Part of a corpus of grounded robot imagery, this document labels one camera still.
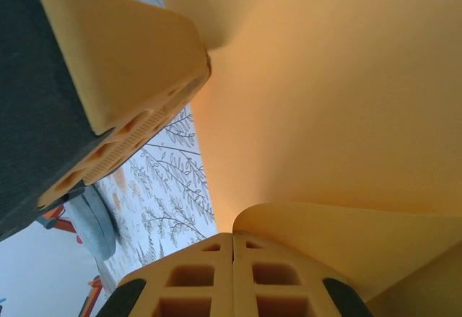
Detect floral print tablecloth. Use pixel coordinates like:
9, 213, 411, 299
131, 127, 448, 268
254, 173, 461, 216
70, 0, 222, 289

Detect orange cloth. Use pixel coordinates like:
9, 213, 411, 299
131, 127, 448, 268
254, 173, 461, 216
154, 0, 462, 317

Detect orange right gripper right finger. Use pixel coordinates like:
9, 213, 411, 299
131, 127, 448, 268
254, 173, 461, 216
232, 232, 376, 317

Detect blue grey oval pad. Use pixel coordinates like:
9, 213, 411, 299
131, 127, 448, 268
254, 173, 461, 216
66, 183, 119, 262

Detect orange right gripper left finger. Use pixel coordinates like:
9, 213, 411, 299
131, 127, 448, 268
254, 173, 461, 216
94, 232, 235, 317

